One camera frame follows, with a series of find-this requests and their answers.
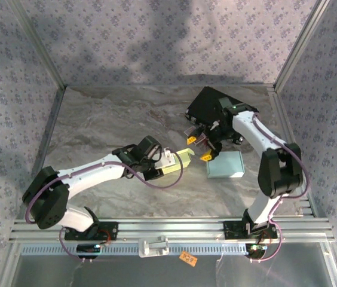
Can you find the black hard case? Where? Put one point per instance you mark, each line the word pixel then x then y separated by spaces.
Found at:
pixel 204 104

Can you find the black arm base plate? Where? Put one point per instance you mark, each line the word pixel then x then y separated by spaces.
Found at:
pixel 110 230
pixel 231 230

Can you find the aluminium frame post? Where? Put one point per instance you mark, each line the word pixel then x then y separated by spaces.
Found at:
pixel 39 45
pixel 300 45

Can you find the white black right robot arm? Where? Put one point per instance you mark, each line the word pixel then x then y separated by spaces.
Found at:
pixel 249 128

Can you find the small pinkish card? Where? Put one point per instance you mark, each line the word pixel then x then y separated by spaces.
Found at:
pixel 191 131

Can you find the light blue paper box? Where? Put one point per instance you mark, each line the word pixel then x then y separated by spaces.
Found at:
pixel 225 166

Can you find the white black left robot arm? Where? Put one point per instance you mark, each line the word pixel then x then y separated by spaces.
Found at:
pixel 96 170

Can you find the wide aluminium mounting rail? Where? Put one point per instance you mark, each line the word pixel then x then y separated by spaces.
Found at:
pixel 171 228

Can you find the light green paper box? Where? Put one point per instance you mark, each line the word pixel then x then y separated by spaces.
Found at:
pixel 183 158

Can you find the black controller board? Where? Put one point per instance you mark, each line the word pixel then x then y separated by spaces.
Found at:
pixel 86 249
pixel 256 252

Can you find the grey metal sheet panel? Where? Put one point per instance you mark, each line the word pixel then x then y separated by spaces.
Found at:
pixel 156 275

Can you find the thin aluminium floor rail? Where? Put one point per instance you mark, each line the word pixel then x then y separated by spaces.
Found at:
pixel 280 119
pixel 50 119
pixel 126 86

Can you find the orange paper tag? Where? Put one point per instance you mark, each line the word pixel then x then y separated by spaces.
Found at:
pixel 188 258

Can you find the clear plastic bracket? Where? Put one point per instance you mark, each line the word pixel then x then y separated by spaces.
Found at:
pixel 152 248

